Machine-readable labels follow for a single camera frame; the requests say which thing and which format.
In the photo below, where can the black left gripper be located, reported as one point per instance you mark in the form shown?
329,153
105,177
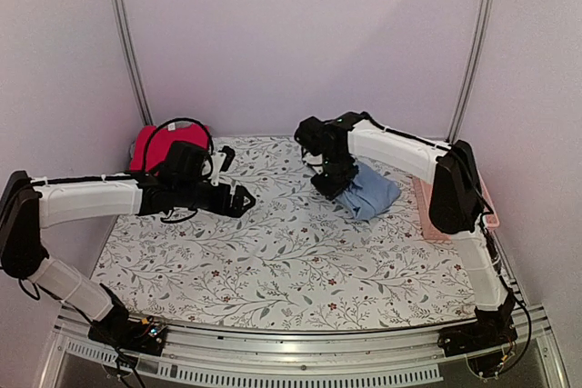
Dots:
221,207

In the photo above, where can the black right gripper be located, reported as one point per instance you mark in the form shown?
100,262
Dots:
330,191

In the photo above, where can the light blue shirt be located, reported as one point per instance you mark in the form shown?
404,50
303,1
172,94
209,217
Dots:
369,194

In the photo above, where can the red t-shirt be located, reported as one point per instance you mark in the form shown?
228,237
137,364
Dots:
159,146

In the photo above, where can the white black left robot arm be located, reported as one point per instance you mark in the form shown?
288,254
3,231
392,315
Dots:
175,166

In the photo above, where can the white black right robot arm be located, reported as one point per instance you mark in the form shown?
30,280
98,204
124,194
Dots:
451,202

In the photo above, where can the floral patterned tablecloth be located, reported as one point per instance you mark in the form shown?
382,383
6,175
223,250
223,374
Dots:
293,262

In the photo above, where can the pink perforated plastic basket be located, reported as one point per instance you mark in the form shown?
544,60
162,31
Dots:
437,219

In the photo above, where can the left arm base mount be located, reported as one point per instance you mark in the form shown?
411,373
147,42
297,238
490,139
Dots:
129,333

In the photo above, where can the aluminium front rail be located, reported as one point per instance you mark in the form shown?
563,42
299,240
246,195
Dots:
197,355

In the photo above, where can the aluminium frame post right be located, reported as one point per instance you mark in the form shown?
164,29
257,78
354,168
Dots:
470,74

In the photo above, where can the aluminium frame post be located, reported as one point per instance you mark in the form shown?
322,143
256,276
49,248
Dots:
470,74
131,62

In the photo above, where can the aluminium frame post left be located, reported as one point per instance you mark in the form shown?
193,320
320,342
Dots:
131,62

